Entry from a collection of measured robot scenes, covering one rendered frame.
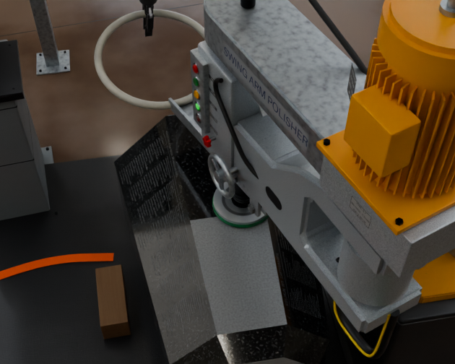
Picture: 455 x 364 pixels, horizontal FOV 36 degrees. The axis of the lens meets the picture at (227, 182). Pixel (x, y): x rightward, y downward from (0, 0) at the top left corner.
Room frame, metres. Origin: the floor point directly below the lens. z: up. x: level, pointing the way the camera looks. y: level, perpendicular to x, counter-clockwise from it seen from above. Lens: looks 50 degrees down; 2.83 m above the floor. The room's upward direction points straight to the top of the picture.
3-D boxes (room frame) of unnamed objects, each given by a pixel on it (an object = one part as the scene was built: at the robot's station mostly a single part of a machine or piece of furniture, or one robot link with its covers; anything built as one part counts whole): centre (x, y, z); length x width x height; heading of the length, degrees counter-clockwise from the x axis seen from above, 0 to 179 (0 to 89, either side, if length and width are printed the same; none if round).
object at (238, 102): (1.50, -0.09, 1.32); 0.36 x 0.22 x 0.45; 30
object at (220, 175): (1.40, -0.01, 1.20); 0.15 x 0.10 x 0.15; 30
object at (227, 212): (1.57, -0.06, 0.85); 0.21 x 0.21 x 0.01
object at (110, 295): (1.60, 0.51, 0.07); 0.30 x 0.12 x 0.12; 11
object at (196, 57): (1.57, 0.08, 1.37); 0.08 x 0.03 x 0.28; 30
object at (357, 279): (0.99, -0.38, 1.34); 0.19 x 0.19 x 0.20
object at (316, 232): (1.22, -0.24, 1.30); 0.74 x 0.23 x 0.49; 30
